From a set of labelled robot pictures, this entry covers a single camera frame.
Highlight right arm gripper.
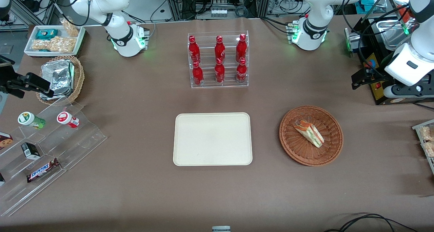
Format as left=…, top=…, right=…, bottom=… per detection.
left=0, top=72, right=55, bottom=99

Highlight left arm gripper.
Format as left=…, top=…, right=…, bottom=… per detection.
left=351, top=68, right=434, bottom=99

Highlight triangular sandwich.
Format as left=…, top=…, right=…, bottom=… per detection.
left=293, top=120, right=325, bottom=148

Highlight light tan wicker basket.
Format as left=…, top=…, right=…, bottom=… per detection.
left=35, top=55, right=85, bottom=106

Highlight white rectangular snack tray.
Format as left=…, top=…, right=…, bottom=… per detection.
left=24, top=25, right=86, bottom=58

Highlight brown wicker basket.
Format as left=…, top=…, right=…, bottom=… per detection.
left=279, top=105, right=344, bottom=167

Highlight tray with pastries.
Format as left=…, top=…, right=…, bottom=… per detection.
left=412, top=119, right=434, bottom=175

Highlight cream plastic tray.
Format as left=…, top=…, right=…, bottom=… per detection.
left=173, top=112, right=253, bottom=166

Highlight silver foil containers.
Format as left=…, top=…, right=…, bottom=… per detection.
left=40, top=60, right=75, bottom=101

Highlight black food warmer machine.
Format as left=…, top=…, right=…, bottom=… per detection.
left=344, top=0, right=434, bottom=106

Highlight green labelled drink bottle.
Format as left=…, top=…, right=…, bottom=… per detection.
left=18, top=111, right=46, bottom=130

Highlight red labelled drink bottle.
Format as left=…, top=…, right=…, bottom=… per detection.
left=56, top=111, right=80, bottom=129

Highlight large clear peanut snack bag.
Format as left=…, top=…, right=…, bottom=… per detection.
left=31, top=36, right=76, bottom=53

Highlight steel pan in warmer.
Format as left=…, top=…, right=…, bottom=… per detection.
left=371, top=18, right=413, bottom=51

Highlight teal snack packet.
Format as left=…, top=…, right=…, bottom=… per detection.
left=36, top=29, right=59, bottom=40

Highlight clear acrylic stepped display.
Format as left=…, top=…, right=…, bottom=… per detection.
left=0, top=101, right=108, bottom=217

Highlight small black carton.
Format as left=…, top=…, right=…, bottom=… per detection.
left=21, top=142, right=41, bottom=160

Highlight brown cookie box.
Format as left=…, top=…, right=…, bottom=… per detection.
left=0, top=132, right=14, bottom=151

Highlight small clear peanut snack bag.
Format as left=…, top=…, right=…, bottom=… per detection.
left=60, top=17, right=80, bottom=37

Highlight teal cardboard box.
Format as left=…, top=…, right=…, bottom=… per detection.
left=360, top=0, right=377, bottom=13

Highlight wrapped rice snack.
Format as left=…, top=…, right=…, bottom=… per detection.
left=422, top=141, right=434, bottom=158
left=418, top=125, right=434, bottom=142

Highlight Snickers chocolate bar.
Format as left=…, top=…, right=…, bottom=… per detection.
left=26, top=158, right=61, bottom=184

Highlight red cola bottle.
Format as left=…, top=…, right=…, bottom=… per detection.
left=236, top=34, right=248, bottom=62
left=214, top=58, right=226, bottom=84
left=236, top=58, right=248, bottom=84
left=189, top=36, right=201, bottom=64
left=214, top=36, right=226, bottom=64
left=192, top=61, right=204, bottom=87

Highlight clear acrylic bottle rack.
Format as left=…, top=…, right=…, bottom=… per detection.
left=188, top=30, right=249, bottom=89

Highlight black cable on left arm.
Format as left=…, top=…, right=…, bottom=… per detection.
left=341, top=0, right=412, bottom=79

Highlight black floor cable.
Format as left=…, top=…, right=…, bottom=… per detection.
left=323, top=213, right=420, bottom=232

